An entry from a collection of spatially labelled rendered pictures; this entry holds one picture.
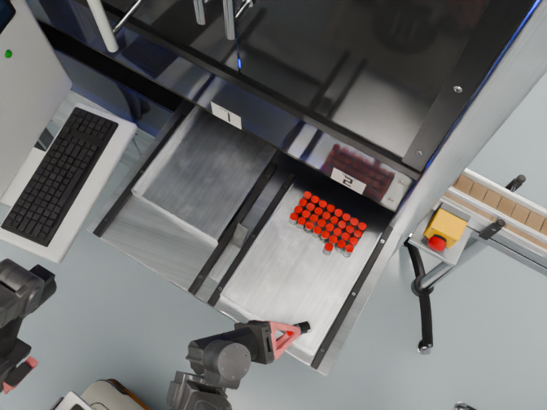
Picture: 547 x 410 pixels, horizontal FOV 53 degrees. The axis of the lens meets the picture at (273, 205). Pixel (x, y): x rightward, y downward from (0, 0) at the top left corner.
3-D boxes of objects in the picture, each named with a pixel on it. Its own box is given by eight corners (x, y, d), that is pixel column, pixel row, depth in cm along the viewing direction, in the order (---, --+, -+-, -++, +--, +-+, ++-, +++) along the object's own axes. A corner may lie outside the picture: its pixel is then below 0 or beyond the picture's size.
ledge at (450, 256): (430, 198, 146) (432, 196, 145) (474, 223, 144) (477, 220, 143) (407, 242, 142) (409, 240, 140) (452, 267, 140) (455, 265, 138)
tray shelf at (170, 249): (191, 93, 156) (190, 90, 155) (413, 213, 145) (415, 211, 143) (87, 231, 141) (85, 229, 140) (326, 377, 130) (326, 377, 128)
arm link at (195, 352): (180, 340, 93) (185, 374, 93) (196, 344, 87) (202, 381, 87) (216, 331, 97) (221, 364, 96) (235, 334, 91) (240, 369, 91)
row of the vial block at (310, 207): (299, 202, 143) (301, 196, 139) (361, 237, 140) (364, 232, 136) (295, 209, 142) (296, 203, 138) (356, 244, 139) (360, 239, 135)
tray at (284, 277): (291, 187, 145) (292, 182, 141) (379, 237, 140) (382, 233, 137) (220, 297, 134) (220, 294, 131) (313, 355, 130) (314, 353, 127)
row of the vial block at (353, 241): (295, 210, 142) (296, 203, 138) (356, 245, 139) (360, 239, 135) (291, 216, 142) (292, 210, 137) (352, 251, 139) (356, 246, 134)
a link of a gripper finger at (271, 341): (309, 351, 99) (264, 364, 94) (288, 346, 105) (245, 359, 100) (303, 312, 99) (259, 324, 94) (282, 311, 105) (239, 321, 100)
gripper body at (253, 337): (276, 362, 93) (238, 373, 89) (247, 355, 102) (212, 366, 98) (270, 324, 93) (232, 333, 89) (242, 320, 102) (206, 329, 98)
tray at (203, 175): (205, 98, 154) (203, 91, 150) (286, 141, 150) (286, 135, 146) (133, 194, 143) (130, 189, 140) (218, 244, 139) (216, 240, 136)
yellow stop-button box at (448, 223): (434, 211, 135) (443, 200, 128) (461, 225, 134) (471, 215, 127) (421, 236, 132) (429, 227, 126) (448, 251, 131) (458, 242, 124)
